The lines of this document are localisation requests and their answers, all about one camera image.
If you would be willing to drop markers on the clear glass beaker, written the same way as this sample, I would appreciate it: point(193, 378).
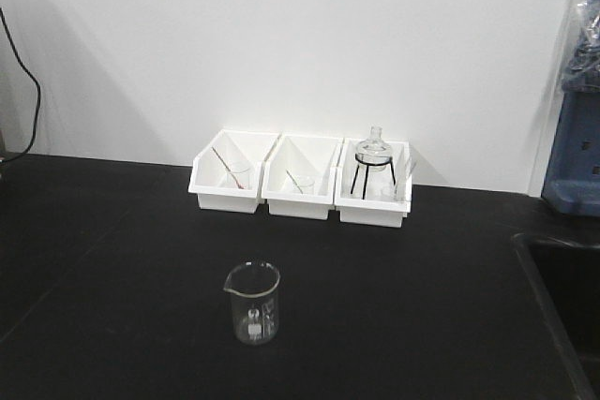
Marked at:
point(253, 286)

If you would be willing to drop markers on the white middle storage bin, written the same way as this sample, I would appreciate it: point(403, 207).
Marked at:
point(313, 156)

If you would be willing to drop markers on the white storage bin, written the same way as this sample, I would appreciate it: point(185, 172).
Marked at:
point(313, 156)
point(208, 174)
point(358, 190)

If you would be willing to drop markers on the green-marked glass stirring rod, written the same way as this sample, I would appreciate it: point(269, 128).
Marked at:
point(295, 182)

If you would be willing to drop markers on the small beaker in middle bin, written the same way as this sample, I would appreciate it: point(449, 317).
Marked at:
point(307, 183)

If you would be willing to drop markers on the small beaker in bin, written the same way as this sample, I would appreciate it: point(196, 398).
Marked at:
point(243, 172)
point(307, 183)

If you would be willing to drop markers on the red-marked glass stirring rod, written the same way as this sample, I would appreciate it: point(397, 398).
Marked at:
point(227, 168)

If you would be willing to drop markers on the small beaker in left bin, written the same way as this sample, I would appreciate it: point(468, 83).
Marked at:
point(243, 172)

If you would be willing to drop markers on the white left storage bin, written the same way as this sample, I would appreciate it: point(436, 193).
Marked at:
point(208, 174)

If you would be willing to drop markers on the white right storage bin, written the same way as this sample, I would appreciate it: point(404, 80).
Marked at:
point(358, 190)

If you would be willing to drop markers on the round glass flask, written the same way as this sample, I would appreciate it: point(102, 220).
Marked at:
point(374, 153)

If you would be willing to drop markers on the glass tubes in right bin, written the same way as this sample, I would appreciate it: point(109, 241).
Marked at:
point(398, 189)

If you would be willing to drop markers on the blue equipment under plastic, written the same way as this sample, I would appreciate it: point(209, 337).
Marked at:
point(572, 180)

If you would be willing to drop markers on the black sink basin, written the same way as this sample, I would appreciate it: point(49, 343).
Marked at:
point(564, 276)

